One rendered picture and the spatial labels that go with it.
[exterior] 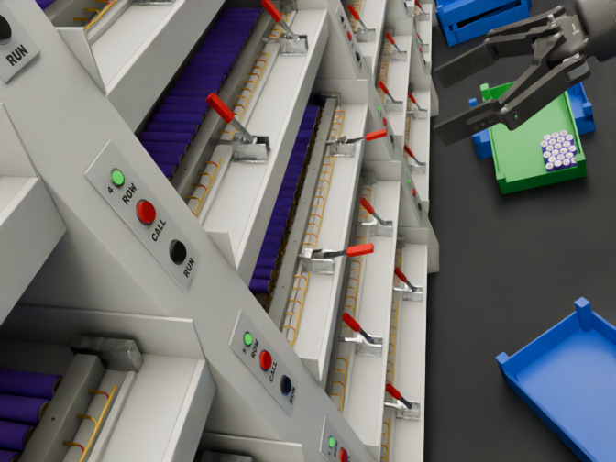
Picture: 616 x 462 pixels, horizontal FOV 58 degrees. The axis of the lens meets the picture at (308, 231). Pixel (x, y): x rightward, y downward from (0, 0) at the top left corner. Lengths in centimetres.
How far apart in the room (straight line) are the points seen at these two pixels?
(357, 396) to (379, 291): 20
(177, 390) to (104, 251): 13
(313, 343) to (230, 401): 19
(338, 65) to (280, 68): 24
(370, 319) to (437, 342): 34
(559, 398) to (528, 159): 67
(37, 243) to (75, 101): 10
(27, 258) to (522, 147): 137
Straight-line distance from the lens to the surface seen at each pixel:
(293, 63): 85
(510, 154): 158
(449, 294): 132
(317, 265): 75
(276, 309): 69
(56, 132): 40
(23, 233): 37
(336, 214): 84
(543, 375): 116
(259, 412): 53
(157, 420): 45
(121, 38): 53
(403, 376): 109
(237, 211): 58
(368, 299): 96
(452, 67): 79
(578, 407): 112
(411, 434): 103
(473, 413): 114
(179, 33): 57
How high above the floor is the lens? 97
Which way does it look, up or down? 35 degrees down
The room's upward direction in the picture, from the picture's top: 31 degrees counter-clockwise
